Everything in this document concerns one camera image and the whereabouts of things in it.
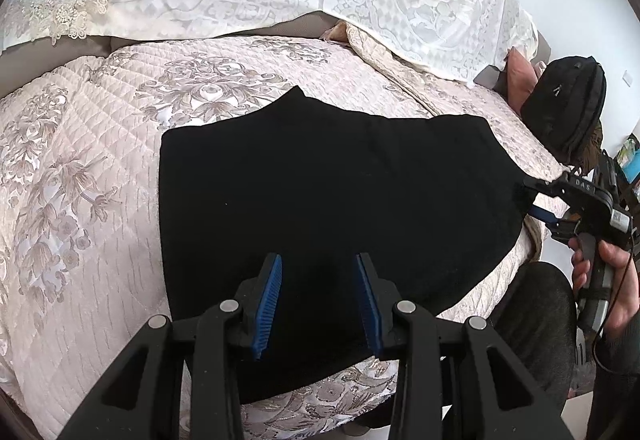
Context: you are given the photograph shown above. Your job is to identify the person's right forearm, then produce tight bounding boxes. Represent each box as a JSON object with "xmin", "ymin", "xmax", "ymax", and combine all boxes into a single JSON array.
[{"xmin": 582, "ymin": 317, "xmax": 640, "ymax": 440}]

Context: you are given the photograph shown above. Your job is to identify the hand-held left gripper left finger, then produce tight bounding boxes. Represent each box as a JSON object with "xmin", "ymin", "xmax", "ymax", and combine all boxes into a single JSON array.
[{"xmin": 59, "ymin": 252, "xmax": 283, "ymax": 440}]

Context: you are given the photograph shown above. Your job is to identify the person's leg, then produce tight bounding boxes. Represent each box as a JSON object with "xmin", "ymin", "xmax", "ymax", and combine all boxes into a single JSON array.
[{"xmin": 350, "ymin": 262, "xmax": 581, "ymax": 428}]

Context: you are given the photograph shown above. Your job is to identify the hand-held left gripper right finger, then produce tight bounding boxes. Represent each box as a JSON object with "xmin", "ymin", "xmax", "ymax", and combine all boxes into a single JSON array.
[{"xmin": 352, "ymin": 252, "xmax": 576, "ymax": 440}]

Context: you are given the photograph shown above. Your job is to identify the black bag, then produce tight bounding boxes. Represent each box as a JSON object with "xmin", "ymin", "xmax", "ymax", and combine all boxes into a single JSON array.
[{"xmin": 520, "ymin": 55, "xmax": 607, "ymax": 166}]

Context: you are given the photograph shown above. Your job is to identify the person's right hand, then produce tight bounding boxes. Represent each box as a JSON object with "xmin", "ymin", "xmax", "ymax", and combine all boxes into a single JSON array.
[{"xmin": 567, "ymin": 235, "xmax": 640, "ymax": 337}]

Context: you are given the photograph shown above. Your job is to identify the black pants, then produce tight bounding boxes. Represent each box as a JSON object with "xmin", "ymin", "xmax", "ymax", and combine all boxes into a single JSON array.
[{"xmin": 157, "ymin": 86, "xmax": 533, "ymax": 405}]

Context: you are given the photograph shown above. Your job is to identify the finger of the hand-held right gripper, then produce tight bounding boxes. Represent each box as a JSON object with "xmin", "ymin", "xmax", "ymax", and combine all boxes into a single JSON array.
[
  {"xmin": 527, "ymin": 202, "xmax": 576, "ymax": 233},
  {"xmin": 522, "ymin": 175, "xmax": 568, "ymax": 198}
]

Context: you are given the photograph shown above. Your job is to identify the pink cushion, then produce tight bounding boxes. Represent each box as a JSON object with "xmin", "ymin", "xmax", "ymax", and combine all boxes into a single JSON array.
[{"xmin": 505, "ymin": 46, "xmax": 548, "ymax": 113}]

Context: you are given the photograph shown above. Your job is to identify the beige floral quilted cover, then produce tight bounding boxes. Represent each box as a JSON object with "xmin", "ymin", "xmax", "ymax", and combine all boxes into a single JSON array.
[{"xmin": 0, "ymin": 27, "xmax": 571, "ymax": 440}]

